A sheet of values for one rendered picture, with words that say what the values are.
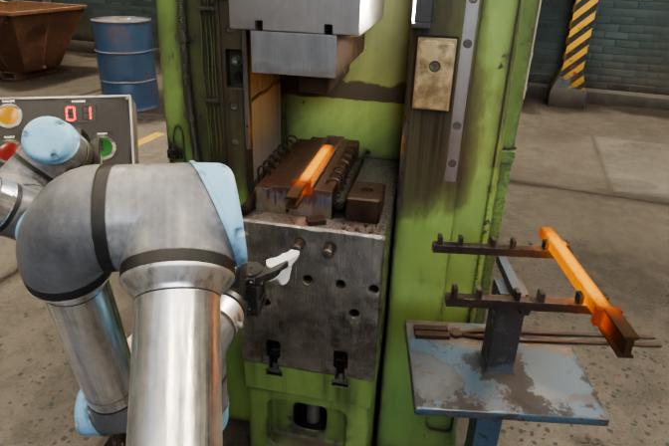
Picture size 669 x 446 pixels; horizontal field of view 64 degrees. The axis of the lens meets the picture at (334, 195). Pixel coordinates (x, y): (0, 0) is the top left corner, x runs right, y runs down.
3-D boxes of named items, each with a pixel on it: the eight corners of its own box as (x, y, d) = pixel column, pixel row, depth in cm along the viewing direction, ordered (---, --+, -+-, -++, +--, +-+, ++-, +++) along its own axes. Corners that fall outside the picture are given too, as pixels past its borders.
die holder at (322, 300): (373, 382, 146) (385, 237, 128) (241, 359, 153) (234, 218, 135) (394, 274, 197) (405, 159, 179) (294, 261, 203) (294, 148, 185)
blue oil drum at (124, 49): (137, 114, 544) (126, 24, 508) (90, 109, 561) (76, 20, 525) (171, 102, 595) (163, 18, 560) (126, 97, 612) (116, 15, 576)
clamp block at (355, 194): (378, 225, 134) (380, 201, 131) (344, 221, 136) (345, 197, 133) (384, 205, 145) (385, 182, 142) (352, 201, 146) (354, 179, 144)
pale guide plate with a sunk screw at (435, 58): (448, 111, 132) (457, 40, 125) (411, 109, 133) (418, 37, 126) (448, 109, 134) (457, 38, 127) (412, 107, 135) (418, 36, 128)
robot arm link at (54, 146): (2, 143, 82) (42, 102, 84) (27, 157, 92) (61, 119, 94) (46, 175, 83) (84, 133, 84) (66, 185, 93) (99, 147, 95)
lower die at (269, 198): (331, 219, 136) (332, 188, 133) (255, 210, 140) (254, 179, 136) (357, 163, 174) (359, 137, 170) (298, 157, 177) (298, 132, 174)
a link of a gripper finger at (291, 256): (298, 272, 107) (260, 288, 102) (298, 246, 105) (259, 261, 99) (308, 278, 105) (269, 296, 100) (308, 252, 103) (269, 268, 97)
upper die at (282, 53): (335, 79, 122) (336, 35, 118) (251, 72, 125) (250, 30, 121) (363, 51, 160) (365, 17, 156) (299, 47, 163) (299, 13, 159)
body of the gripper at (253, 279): (230, 293, 103) (204, 332, 92) (228, 253, 100) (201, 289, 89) (269, 298, 102) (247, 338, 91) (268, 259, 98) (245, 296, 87)
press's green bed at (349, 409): (363, 499, 166) (372, 381, 147) (248, 475, 172) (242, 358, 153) (384, 374, 215) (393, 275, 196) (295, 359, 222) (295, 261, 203)
